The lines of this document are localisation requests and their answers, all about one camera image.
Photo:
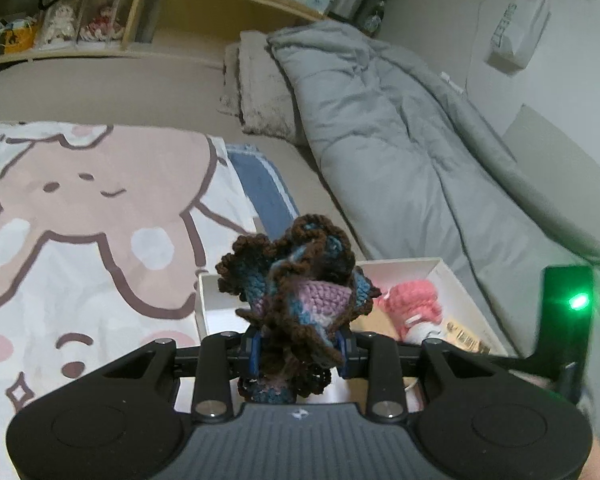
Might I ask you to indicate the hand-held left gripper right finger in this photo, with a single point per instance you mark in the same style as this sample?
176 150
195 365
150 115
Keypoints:
347 356

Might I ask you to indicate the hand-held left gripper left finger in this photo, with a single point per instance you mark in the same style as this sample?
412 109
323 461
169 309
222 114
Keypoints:
252 356

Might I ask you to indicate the white box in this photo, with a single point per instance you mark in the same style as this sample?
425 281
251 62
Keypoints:
220 300

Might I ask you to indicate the pink crochet doll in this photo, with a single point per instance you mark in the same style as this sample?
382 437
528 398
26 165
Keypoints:
410 302

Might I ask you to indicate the dark crochet flower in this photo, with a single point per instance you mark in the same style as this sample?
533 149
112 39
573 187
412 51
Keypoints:
300 285

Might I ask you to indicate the yellow tissue packet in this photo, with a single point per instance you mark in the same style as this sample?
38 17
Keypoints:
462 335

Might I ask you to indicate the blue striped cloth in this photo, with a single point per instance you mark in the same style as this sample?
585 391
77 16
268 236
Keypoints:
265 185

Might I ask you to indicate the printed blanket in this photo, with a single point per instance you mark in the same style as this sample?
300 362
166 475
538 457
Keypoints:
80 260

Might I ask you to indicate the grey duvet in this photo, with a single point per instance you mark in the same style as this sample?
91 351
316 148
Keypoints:
405 160

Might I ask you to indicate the grey-brown pillow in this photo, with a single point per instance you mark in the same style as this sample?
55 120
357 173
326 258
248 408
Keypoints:
265 95

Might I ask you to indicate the taupe bed sheet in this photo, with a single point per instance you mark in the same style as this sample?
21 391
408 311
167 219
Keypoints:
130 90

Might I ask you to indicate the white paper bag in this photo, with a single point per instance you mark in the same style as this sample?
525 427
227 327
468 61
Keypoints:
517 25

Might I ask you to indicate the dark bottle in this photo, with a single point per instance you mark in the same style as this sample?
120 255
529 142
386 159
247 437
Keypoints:
375 15

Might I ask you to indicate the wooden shelf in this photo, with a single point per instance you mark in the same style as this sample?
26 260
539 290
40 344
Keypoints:
190 10

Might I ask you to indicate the pale packet on shelf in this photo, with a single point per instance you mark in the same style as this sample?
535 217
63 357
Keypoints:
307 1

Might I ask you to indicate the red doll in clear box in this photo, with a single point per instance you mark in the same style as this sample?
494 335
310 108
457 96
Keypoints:
105 17

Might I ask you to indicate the cream doll in clear box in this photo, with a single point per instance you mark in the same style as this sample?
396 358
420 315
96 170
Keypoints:
59 20

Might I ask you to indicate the yellow bag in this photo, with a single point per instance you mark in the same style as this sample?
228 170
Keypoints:
19 39

